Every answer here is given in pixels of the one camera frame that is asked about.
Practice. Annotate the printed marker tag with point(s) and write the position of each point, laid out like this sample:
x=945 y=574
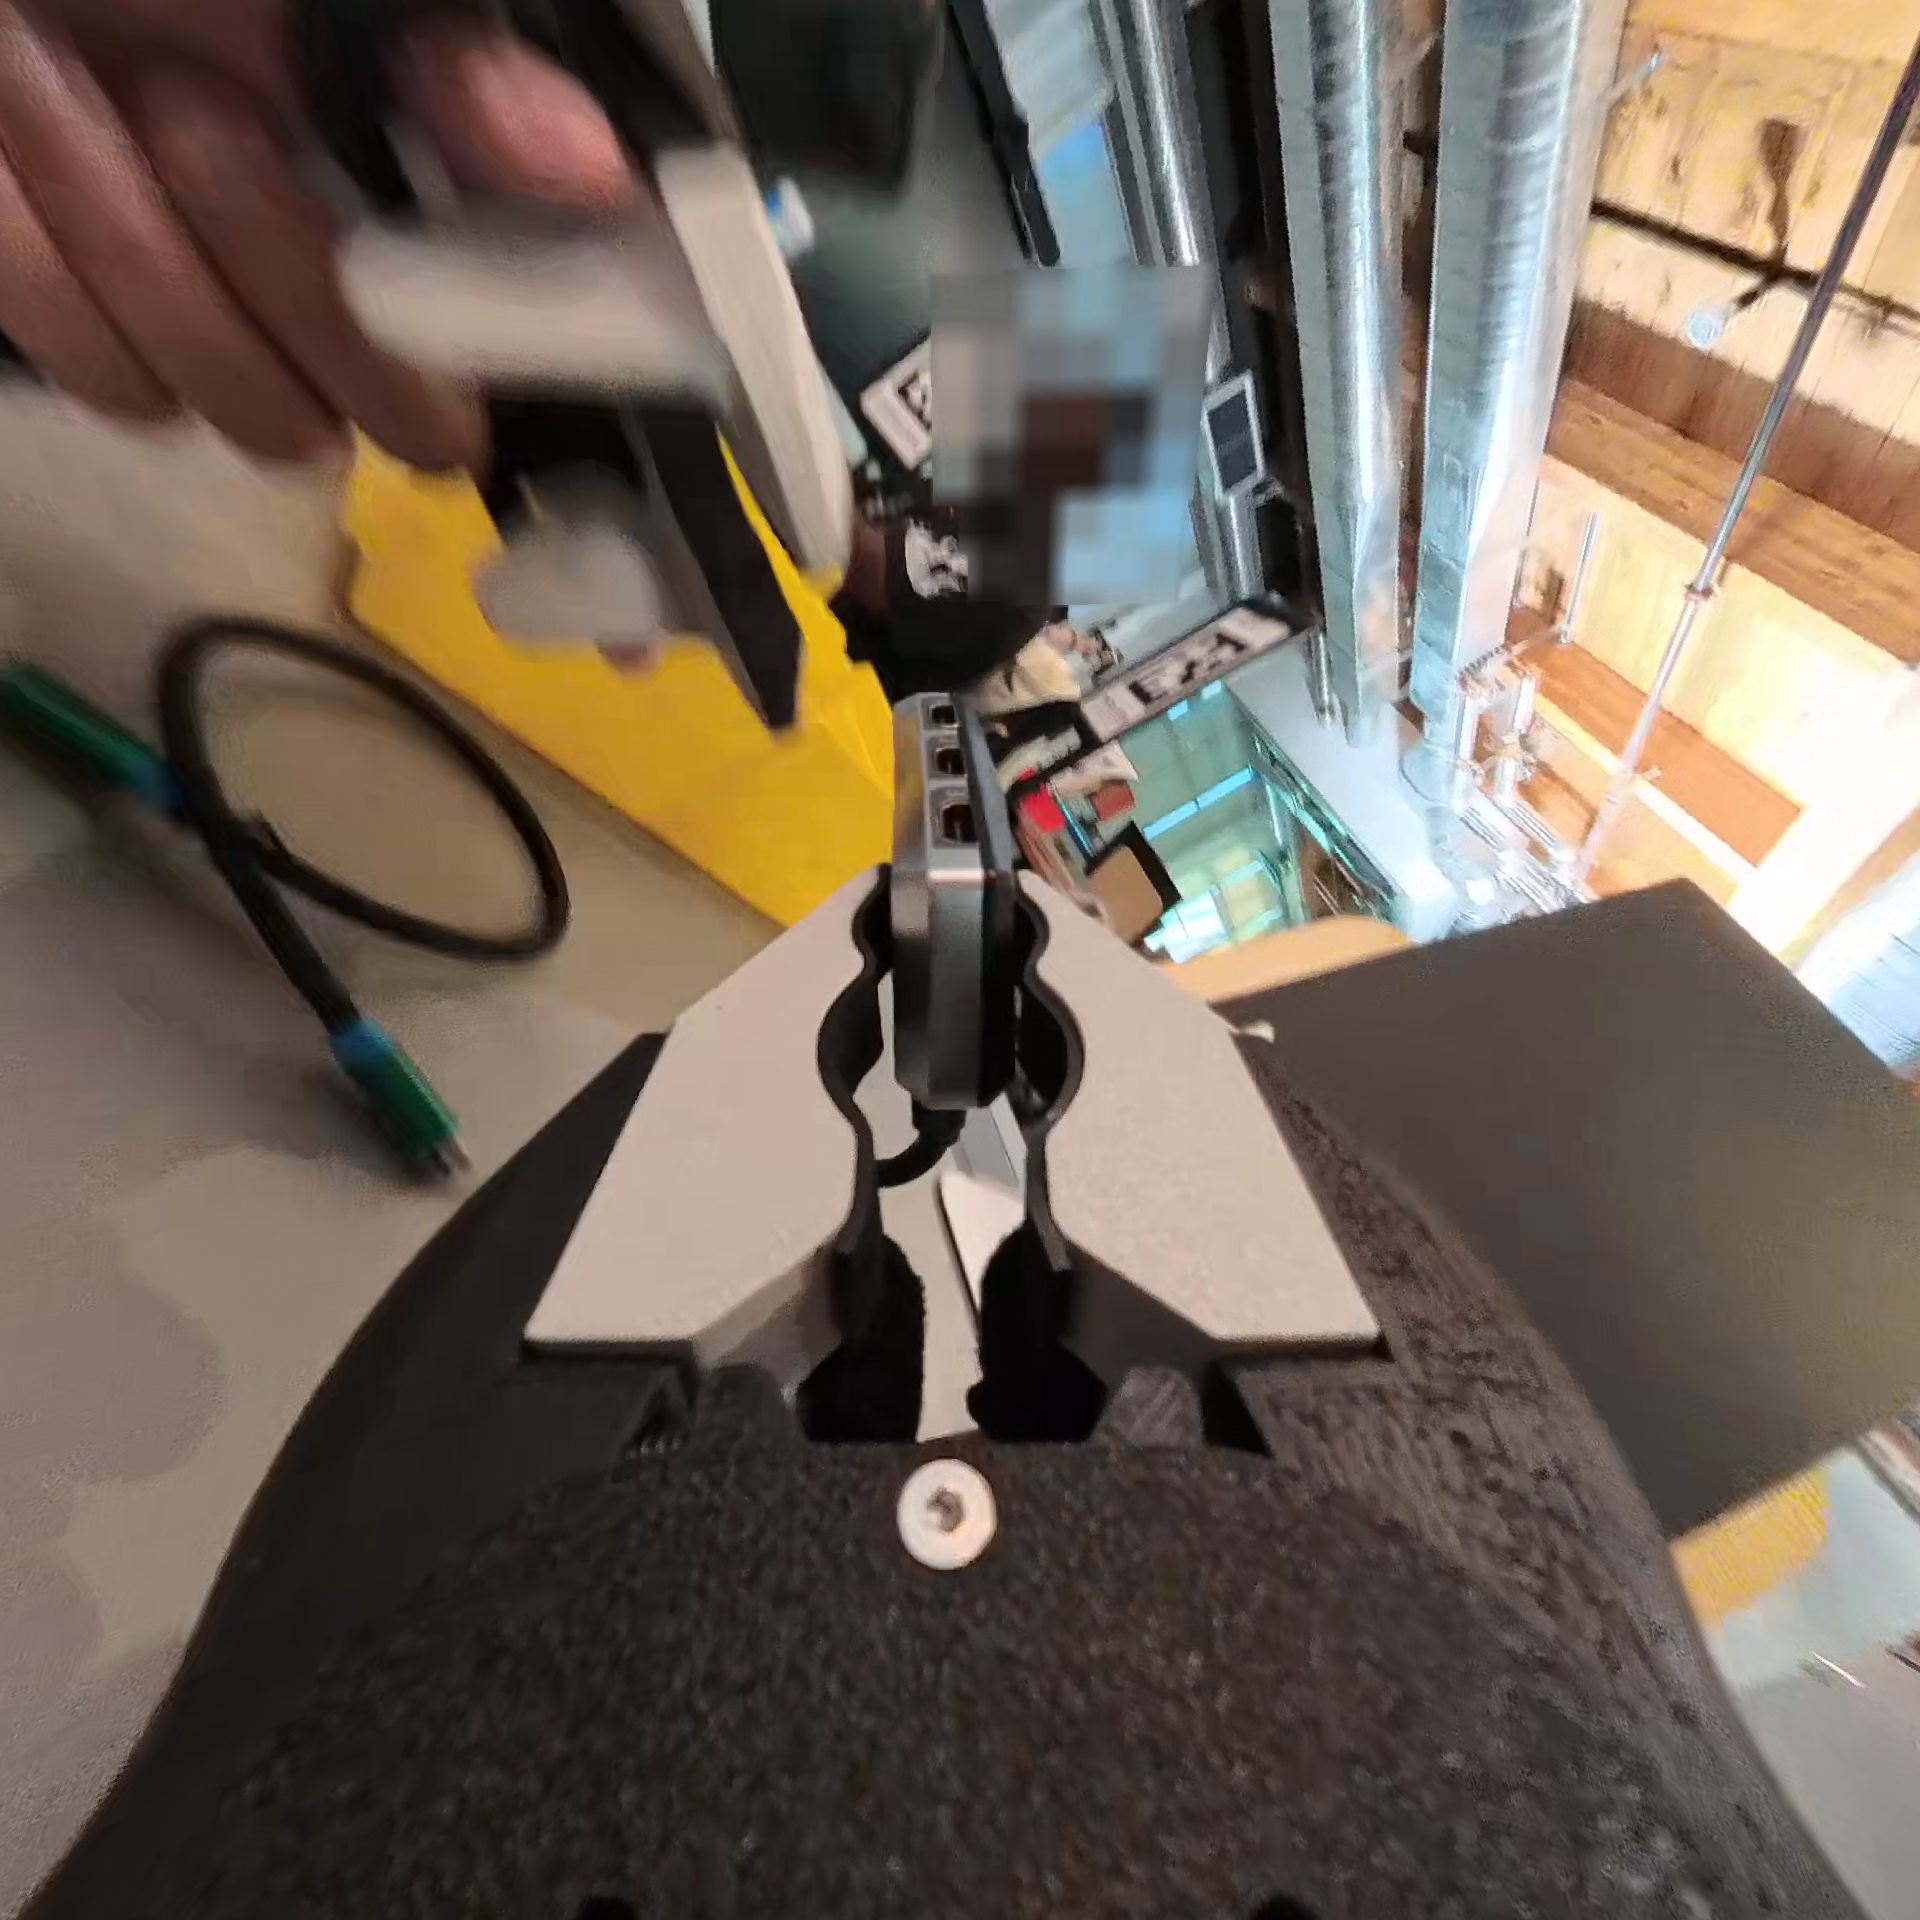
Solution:
x=897 y=401

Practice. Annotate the grey hdmi hub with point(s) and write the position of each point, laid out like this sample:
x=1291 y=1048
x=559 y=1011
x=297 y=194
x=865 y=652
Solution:
x=939 y=974

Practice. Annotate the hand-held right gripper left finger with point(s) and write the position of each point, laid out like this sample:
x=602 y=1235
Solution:
x=705 y=1166

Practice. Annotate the silver ventilation duct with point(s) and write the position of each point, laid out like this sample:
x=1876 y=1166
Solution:
x=1343 y=300
x=1518 y=300

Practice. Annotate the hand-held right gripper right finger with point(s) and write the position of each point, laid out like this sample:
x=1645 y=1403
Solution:
x=1200 y=1183

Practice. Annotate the metal sprinkler pipe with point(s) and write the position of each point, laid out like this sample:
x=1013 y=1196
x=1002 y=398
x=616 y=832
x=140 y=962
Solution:
x=1752 y=450

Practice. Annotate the yellow plastic bin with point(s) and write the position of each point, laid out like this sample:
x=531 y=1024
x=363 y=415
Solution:
x=677 y=781

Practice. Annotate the tan back chair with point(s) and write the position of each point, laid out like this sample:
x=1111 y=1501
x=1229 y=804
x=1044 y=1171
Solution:
x=1130 y=885

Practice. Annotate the person's left hand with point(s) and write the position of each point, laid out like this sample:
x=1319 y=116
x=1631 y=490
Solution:
x=180 y=224

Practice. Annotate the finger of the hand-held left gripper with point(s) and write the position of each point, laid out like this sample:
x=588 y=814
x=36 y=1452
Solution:
x=579 y=576
x=749 y=346

